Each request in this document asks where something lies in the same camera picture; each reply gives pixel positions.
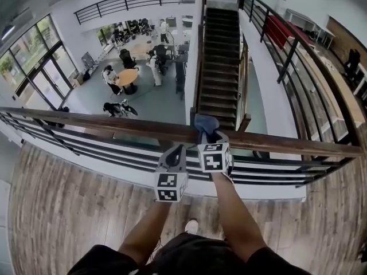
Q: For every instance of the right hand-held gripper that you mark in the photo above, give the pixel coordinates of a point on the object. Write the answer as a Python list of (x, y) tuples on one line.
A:
[(213, 157)]

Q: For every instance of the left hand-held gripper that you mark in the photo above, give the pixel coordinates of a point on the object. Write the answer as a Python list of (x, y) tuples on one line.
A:
[(169, 186)]

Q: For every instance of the blue cloth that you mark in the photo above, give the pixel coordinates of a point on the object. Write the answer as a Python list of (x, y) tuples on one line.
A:
[(205, 123)]

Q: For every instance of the wooden-topped black metal railing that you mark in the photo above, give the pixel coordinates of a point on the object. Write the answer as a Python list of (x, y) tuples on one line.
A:
[(114, 125)]

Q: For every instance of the person's left forearm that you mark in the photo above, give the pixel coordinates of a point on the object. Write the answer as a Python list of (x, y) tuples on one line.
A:
[(143, 233)]

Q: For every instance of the person's right forearm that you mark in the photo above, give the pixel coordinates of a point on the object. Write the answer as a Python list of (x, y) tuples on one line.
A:
[(235, 216)]

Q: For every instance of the long black metal railing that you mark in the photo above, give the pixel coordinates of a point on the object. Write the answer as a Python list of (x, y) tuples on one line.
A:
[(315, 56)]

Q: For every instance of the person's white shoe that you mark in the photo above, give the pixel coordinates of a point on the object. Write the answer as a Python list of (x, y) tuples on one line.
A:
[(191, 226)]

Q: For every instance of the dark wooden staircase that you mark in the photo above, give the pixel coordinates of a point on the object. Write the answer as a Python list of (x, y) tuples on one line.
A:
[(220, 67)]

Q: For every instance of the black equipment stand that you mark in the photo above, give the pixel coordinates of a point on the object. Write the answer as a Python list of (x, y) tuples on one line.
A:
[(181, 70)]

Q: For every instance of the black floor equipment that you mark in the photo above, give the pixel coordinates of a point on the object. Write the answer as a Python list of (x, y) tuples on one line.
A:
[(119, 109)]

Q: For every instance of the round wooden table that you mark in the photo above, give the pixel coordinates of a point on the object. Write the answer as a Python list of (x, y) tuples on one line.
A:
[(127, 77)]

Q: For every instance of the person's black shirt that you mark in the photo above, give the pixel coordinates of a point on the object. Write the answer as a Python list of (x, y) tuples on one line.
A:
[(186, 256)]

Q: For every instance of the black office chair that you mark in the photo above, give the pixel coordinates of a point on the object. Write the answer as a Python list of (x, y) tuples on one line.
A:
[(127, 59)]

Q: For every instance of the red cabinet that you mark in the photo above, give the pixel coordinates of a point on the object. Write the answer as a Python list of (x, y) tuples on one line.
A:
[(276, 30)]

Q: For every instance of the long light wooden table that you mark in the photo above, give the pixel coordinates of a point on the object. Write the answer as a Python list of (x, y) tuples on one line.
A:
[(338, 84)]

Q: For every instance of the group of people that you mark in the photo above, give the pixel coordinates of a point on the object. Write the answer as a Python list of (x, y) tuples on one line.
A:
[(132, 29)]

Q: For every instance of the small white desk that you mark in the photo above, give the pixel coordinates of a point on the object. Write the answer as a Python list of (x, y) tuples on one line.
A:
[(301, 16), (325, 33)]

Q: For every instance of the long white desk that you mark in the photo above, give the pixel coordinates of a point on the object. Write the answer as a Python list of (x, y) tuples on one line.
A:
[(362, 79)]

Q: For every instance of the glass entrance doors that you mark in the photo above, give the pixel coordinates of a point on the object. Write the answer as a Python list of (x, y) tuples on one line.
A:
[(34, 56)]

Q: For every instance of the round ceiling lamp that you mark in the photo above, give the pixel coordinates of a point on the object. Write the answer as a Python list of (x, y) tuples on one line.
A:
[(7, 31)]

